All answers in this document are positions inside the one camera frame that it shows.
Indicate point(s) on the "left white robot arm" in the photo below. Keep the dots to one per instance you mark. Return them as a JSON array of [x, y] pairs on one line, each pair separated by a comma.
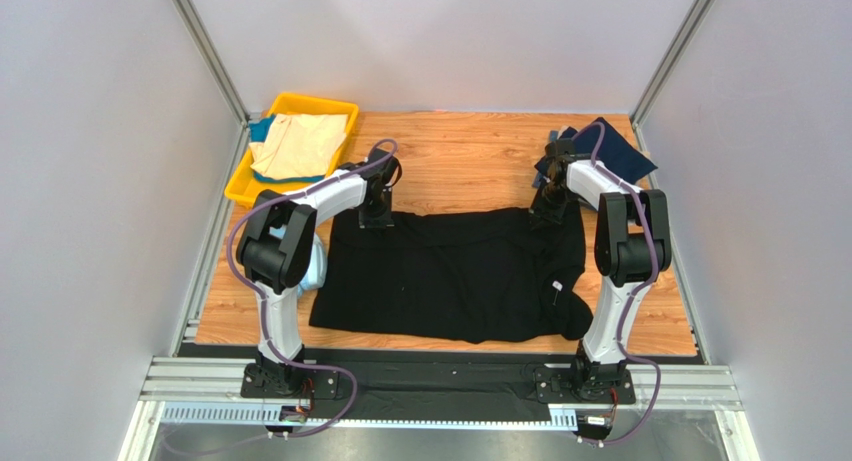
[[271, 247]]

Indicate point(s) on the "black t shirt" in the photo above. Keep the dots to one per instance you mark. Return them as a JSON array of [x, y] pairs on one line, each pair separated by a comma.
[[473, 277]]

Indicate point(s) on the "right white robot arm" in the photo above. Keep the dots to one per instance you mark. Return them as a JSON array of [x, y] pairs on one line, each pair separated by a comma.
[[631, 249]]

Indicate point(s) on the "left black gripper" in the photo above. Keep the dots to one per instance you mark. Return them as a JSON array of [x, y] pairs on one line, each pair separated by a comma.
[[382, 221]]

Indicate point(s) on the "cream t shirt in tray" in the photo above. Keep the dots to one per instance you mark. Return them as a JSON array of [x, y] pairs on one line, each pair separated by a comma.
[[299, 145]]

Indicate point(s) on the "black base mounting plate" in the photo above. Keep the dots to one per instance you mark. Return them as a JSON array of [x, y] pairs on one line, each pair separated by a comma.
[[436, 386]]

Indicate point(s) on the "aluminium frame rail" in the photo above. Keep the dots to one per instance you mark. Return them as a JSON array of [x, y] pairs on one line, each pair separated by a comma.
[[213, 231]]

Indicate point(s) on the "teal t shirt in tray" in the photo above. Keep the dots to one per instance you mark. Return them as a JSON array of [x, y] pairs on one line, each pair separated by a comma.
[[258, 132]]

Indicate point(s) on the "folded navy t shirt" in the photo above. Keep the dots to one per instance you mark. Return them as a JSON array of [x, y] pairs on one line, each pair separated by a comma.
[[617, 154]]

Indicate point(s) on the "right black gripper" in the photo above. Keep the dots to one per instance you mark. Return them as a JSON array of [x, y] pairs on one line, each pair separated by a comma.
[[547, 208]]

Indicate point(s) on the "light blue headphones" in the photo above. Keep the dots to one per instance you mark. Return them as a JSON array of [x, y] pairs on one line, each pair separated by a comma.
[[315, 274]]

